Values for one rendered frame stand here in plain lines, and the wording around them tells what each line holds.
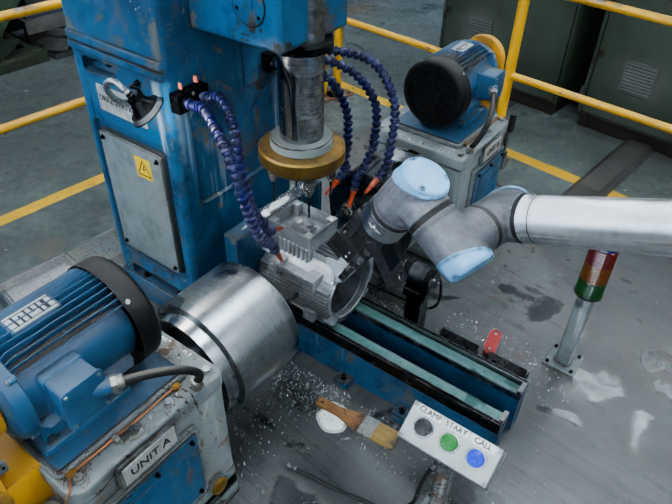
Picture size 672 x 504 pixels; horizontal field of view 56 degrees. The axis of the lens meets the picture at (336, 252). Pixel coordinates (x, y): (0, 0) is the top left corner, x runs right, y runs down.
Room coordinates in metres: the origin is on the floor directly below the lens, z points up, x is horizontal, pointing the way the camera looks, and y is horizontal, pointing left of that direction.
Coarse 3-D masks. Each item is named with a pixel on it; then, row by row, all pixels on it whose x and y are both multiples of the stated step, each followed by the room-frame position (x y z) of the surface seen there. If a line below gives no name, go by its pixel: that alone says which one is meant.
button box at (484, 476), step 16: (416, 400) 0.69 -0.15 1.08; (416, 416) 0.67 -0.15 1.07; (432, 416) 0.66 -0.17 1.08; (400, 432) 0.65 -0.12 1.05; (432, 432) 0.64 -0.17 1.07; (448, 432) 0.63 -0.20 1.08; (464, 432) 0.63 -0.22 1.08; (432, 448) 0.62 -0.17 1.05; (464, 448) 0.61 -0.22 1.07; (480, 448) 0.60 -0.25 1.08; (496, 448) 0.60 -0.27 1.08; (448, 464) 0.59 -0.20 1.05; (464, 464) 0.59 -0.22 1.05; (496, 464) 0.58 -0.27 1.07; (480, 480) 0.56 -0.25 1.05
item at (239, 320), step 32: (192, 288) 0.89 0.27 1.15; (224, 288) 0.88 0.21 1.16; (256, 288) 0.89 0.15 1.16; (160, 320) 0.81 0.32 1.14; (192, 320) 0.80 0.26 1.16; (224, 320) 0.80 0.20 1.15; (256, 320) 0.83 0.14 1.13; (288, 320) 0.86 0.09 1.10; (224, 352) 0.76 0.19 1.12; (256, 352) 0.78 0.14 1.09; (288, 352) 0.84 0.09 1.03; (224, 384) 0.72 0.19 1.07; (256, 384) 0.76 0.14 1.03
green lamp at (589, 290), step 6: (582, 282) 1.04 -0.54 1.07; (576, 288) 1.05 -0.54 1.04; (582, 288) 1.03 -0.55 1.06; (588, 288) 1.02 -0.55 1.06; (594, 288) 1.02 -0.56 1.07; (600, 288) 1.02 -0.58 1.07; (582, 294) 1.03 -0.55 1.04; (588, 294) 1.02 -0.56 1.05; (594, 294) 1.02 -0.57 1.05; (600, 294) 1.02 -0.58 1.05
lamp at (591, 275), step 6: (588, 264) 1.04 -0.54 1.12; (582, 270) 1.05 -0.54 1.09; (588, 270) 1.03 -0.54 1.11; (594, 270) 1.02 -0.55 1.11; (600, 270) 1.02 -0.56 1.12; (606, 270) 1.02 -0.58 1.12; (612, 270) 1.03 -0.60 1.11; (582, 276) 1.04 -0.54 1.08; (588, 276) 1.03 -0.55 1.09; (594, 276) 1.02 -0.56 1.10; (600, 276) 1.02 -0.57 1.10; (606, 276) 1.02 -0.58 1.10; (588, 282) 1.03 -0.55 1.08; (594, 282) 1.02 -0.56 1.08; (600, 282) 1.02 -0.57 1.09; (606, 282) 1.02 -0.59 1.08
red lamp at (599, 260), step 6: (588, 252) 1.05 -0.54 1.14; (594, 252) 1.03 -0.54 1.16; (600, 252) 1.02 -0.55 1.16; (618, 252) 1.03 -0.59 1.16; (588, 258) 1.04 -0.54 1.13; (594, 258) 1.03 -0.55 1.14; (600, 258) 1.02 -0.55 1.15; (606, 258) 1.02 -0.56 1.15; (612, 258) 1.02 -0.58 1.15; (594, 264) 1.03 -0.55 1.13; (600, 264) 1.02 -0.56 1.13; (606, 264) 1.02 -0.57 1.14; (612, 264) 1.02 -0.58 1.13
